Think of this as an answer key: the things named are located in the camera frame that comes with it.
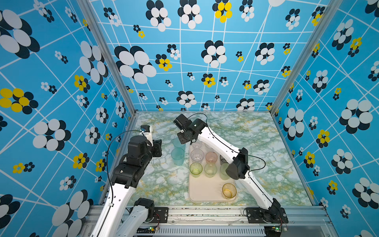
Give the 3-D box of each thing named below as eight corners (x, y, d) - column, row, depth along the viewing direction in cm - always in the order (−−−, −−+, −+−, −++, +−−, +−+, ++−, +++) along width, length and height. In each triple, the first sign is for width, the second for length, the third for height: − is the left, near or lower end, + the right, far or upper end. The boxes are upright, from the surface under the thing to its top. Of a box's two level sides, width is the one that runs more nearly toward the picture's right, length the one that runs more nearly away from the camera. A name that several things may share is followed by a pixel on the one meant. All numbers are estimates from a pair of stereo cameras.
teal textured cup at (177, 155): (172, 166, 93) (170, 158, 84) (173, 154, 98) (171, 145, 90) (183, 166, 93) (182, 158, 84) (184, 154, 98) (183, 145, 90)
